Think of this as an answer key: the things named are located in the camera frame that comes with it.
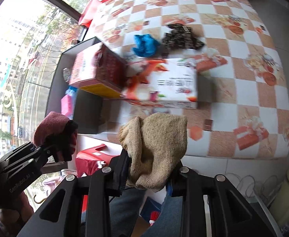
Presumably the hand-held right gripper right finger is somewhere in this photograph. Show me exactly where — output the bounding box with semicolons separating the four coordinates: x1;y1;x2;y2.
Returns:
166;162;276;237

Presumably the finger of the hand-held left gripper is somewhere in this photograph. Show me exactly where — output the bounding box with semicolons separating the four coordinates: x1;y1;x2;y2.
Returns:
0;122;79;174

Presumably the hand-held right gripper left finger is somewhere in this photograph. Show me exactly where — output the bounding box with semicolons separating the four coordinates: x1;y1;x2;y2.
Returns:
16;150;132;237

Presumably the dark red sock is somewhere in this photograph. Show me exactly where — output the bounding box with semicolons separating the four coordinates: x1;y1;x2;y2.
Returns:
33;111;77;154

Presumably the dark grey box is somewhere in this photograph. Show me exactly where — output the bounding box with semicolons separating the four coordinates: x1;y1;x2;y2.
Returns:
46;37;125;135

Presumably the beige knitted sock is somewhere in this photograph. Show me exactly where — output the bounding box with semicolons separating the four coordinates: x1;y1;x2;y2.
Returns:
118;112;188;193

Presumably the person's left hand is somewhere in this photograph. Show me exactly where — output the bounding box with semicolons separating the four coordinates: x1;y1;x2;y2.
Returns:
0;195;34;230

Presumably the red plastic stool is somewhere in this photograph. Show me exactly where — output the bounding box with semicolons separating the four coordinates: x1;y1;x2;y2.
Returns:
75;143;120;177

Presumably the pink cloth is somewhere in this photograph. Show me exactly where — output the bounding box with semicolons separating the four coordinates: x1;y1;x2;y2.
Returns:
42;169;69;193

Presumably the person's jeans leg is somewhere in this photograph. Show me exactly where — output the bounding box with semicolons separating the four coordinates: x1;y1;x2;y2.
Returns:
109;187;182;237

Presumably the light blue fluffy cloth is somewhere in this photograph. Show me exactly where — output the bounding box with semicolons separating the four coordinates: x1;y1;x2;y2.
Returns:
66;86;79;97

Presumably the pink patterned carton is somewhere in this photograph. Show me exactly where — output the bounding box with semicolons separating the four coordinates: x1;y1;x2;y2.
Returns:
69;42;128;100

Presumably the white printed carton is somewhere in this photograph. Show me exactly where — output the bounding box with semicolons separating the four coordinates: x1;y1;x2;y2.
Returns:
122;58;200;109

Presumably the large window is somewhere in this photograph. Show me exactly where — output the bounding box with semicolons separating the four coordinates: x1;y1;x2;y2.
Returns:
0;0;105;178

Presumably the beige seat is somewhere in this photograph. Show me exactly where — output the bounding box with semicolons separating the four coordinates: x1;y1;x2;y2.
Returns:
267;162;289;230

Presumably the checkered printed tablecloth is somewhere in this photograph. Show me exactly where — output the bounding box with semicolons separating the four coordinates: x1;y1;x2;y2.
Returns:
86;0;289;160

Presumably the blue scrunchie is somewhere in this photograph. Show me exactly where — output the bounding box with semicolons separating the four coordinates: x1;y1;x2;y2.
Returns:
132;33;161;58

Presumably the pink plastic basin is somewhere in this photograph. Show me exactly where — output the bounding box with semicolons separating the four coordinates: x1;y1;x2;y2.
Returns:
78;0;103;27

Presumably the black patterned sock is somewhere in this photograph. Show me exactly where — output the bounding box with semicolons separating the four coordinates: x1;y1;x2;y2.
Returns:
161;22;206;51

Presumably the white cable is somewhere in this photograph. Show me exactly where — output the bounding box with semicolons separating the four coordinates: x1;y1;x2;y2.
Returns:
223;172;283;203

